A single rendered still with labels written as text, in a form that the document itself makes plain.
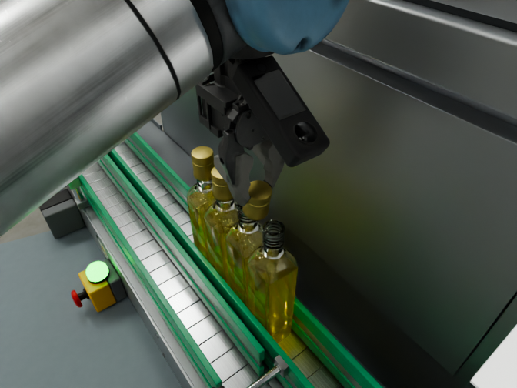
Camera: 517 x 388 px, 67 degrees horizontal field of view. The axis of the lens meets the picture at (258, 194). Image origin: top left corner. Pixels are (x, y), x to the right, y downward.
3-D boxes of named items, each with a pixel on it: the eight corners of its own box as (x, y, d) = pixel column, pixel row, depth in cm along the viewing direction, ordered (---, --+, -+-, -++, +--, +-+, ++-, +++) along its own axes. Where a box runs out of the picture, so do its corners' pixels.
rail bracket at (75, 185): (91, 209, 92) (74, 163, 83) (60, 222, 88) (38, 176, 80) (86, 199, 94) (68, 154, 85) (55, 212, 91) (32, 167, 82)
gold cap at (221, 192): (241, 195, 59) (239, 172, 56) (221, 205, 58) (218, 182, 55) (228, 182, 61) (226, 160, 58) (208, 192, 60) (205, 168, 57)
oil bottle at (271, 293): (292, 333, 68) (301, 254, 54) (266, 352, 65) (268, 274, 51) (272, 310, 71) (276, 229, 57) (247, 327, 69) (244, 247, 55)
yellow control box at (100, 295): (128, 298, 88) (121, 278, 83) (95, 316, 85) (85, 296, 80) (116, 277, 92) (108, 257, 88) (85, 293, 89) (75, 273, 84)
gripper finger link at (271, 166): (262, 165, 57) (254, 112, 50) (289, 185, 53) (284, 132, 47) (245, 175, 56) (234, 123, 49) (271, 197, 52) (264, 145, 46)
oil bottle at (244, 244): (271, 309, 71) (275, 229, 57) (247, 326, 69) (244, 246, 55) (252, 289, 75) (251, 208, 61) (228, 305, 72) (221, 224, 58)
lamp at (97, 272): (113, 276, 84) (109, 268, 82) (91, 287, 82) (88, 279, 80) (105, 263, 86) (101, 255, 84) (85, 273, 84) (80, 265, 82)
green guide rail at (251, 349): (264, 373, 62) (265, 349, 57) (259, 377, 62) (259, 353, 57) (11, 43, 166) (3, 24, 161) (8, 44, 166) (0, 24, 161)
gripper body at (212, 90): (248, 108, 52) (245, 11, 44) (291, 137, 47) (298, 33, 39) (198, 128, 48) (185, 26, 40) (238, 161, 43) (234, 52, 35)
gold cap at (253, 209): (273, 213, 54) (278, 192, 50) (252, 225, 52) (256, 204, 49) (258, 196, 55) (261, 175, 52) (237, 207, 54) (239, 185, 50)
